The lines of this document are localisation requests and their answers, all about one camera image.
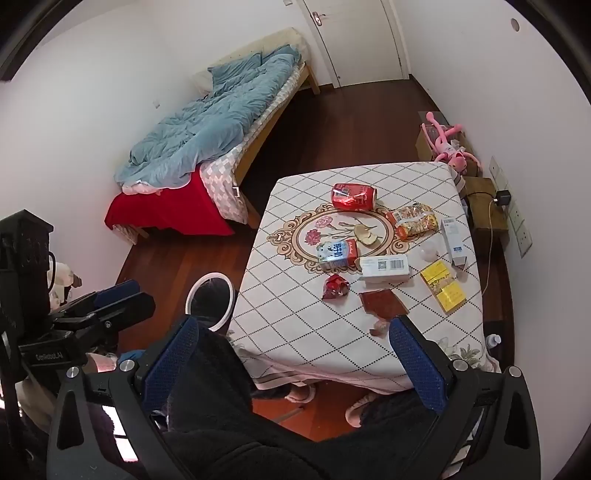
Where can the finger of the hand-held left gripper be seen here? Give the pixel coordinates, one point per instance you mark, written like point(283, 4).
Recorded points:
point(117, 290)
point(124, 308)

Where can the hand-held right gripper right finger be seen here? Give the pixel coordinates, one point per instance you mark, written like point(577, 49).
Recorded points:
point(418, 364)

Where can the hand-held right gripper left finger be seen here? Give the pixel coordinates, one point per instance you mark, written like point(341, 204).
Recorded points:
point(171, 360)

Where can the brown red wrapper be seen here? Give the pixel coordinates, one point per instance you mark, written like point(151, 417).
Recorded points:
point(382, 304)

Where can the white-rimmed trash bin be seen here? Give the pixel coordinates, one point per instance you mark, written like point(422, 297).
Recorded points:
point(207, 300)

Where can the yellow packet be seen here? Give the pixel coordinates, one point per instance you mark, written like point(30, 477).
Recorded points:
point(443, 286)

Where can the white cardboard box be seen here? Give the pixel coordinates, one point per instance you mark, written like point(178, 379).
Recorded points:
point(383, 267)

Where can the clear plastic cup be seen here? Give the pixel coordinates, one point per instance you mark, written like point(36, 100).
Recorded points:
point(428, 251)

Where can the tall white box blue label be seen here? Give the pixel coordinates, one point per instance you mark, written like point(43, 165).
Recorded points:
point(452, 240)

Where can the blue and white milk carton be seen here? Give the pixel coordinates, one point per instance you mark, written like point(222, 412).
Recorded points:
point(337, 253)

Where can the apple core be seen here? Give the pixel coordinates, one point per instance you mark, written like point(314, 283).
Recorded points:
point(367, 234)

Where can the blue cloth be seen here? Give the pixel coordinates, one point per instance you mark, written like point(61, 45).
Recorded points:
point(131, 356)

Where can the small pink scrap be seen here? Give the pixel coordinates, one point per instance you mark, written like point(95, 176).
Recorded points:
point(379, 326)

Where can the pink slipper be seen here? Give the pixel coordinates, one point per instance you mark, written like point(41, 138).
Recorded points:
point(300, 395)
point(358, 410)

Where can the red blanket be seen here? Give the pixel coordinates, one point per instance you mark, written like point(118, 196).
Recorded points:
point(166, 207)

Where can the person's black trousers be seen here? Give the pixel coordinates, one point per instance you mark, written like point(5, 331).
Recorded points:
point(258, 443)

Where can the table with patterned cloth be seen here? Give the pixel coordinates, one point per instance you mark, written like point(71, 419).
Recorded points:
point(286, 323)

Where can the orange biscuit packet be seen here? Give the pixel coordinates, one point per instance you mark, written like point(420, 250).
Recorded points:
point(415, 220)

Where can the grey checkered bed sheet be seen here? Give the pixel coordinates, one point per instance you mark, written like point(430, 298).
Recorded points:
point(226, 184)

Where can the wooden stool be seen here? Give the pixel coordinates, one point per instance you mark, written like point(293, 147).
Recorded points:
point(482, 214)

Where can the crushed red can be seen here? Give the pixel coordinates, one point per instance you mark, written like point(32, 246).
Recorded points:
point(353, 196)

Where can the black charger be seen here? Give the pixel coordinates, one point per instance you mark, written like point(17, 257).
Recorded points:
point(502, 198)

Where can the blue duvet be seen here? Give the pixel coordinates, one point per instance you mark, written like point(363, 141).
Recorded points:
point(217, 115)

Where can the bed with blue blanket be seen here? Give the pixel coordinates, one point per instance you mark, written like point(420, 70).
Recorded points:
point(263, 134)

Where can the pink plush toy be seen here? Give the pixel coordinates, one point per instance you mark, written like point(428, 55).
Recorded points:
point(445, 145)

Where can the white door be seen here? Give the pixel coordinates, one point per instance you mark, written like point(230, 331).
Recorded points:
point(355, 37)

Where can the long white wall socket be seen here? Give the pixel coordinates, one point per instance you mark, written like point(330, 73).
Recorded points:
point(519, 226)

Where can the small white wall socket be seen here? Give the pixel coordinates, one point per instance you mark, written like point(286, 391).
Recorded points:
point(497, 170)

